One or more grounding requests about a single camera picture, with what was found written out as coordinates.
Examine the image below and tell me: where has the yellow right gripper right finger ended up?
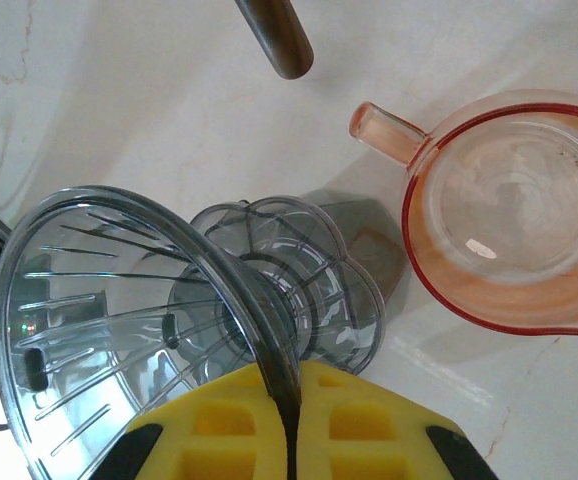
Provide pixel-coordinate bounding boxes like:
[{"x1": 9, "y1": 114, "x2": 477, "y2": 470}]
[{"x1": 288, "y1": 360, "x2": 500, "y2": 480}]

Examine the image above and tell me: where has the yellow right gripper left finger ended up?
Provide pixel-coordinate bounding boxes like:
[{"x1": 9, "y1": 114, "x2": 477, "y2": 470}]
[{"x1": 93, "y1": 363, "x2": 298, "y2": 480}]

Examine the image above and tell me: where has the grey transparent coffee dripper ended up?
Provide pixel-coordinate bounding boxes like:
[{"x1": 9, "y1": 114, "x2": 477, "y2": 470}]
[{"x1": 0, "y1": 185, "x2": 388, "y2": 480}]

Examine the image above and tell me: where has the orange transparent pitcher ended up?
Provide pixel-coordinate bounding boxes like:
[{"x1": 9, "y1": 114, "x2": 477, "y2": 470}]
[{"x1": 349, "y1": 88, "x2": 578, "y2": 337}]

